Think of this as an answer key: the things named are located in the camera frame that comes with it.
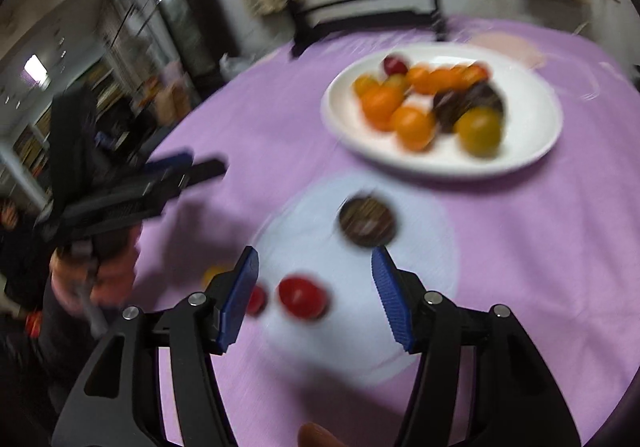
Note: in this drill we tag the small orange left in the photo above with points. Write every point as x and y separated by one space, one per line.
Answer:
419 78

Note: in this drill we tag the mandarin orange back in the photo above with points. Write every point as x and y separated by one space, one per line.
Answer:
474 73

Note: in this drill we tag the purple tablecloth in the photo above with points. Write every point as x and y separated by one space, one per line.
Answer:
458 219

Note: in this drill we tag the red cherry tomato partly hidden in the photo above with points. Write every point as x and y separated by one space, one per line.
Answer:
258 301

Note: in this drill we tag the mandarin orange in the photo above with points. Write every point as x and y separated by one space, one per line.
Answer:
474 73
444 79

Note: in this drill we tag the white oval plate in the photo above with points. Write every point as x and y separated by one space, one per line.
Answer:
532 120

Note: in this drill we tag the left hand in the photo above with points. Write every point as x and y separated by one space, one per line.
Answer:
113 284

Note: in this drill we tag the white plastic bag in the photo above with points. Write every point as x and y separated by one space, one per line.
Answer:
230 67

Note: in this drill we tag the dark chestnut oblong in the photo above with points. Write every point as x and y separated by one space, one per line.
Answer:
448 108

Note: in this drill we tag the dark red plum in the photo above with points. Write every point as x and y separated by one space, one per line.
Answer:
394 64

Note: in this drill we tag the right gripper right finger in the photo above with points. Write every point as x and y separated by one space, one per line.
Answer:
515 399

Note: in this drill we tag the dark water chestnut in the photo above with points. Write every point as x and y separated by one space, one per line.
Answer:
367 221

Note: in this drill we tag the small yellow fruit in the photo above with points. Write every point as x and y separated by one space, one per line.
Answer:
214 271
398 82

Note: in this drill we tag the large yellow orange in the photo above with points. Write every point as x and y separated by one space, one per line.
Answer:
363 84

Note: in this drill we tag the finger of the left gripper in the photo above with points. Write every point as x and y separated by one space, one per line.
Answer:
182 160
175 181

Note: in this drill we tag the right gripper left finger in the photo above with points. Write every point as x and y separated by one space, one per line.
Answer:
116 398

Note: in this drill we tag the orange citrus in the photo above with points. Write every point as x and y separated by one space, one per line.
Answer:
414 127

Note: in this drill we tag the red cherry tomato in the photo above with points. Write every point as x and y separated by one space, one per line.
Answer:
302 298

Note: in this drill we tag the small yellow-orange citrus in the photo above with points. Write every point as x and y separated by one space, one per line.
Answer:
479 131

